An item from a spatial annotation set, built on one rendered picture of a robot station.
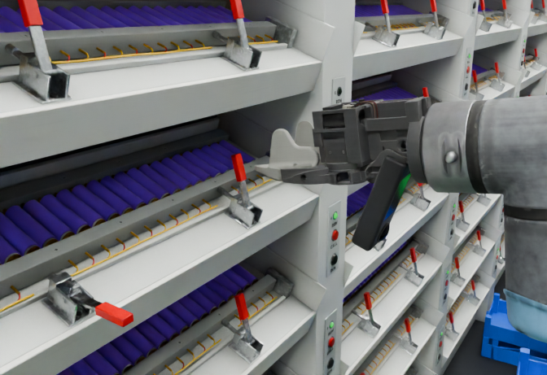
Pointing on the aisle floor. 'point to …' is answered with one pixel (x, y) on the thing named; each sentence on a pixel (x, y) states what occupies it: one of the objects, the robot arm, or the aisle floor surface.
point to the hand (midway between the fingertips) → (273, 170)
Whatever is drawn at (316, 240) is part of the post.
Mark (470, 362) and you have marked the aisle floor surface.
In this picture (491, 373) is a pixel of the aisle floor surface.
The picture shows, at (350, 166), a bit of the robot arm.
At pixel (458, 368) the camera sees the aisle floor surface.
